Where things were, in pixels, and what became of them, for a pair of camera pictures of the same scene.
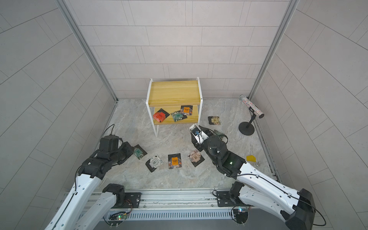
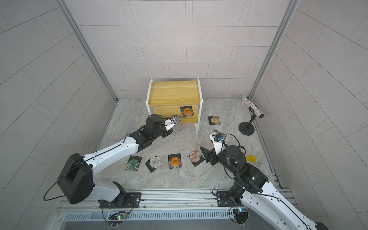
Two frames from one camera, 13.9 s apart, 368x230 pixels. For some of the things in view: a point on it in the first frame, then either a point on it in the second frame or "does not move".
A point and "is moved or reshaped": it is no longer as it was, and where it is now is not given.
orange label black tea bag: x=174 y=161 does not move
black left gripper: x=130 y=149 to x=167 y=132
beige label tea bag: x=214 y=120 does not move
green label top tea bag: x=139 y=152 is moved or reshaped
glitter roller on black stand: x=247 y=128 does not move
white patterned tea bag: x=154 y=163 does not move
